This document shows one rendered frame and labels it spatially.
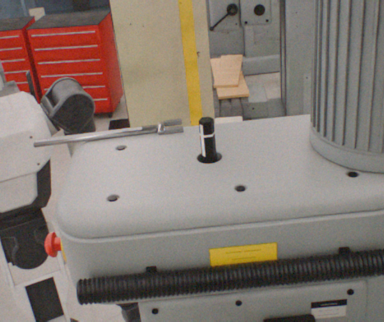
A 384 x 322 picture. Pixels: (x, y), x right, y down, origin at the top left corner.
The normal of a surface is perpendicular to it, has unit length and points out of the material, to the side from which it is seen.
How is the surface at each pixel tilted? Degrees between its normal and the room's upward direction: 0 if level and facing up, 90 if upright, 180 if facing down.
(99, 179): 0
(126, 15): 90
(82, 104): 89
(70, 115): 89
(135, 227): 81
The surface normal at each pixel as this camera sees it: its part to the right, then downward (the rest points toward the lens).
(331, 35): -0.88, 0.29
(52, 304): 0.40, 0.25
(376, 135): -0.39, 0.48
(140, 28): 0.04, 0.48
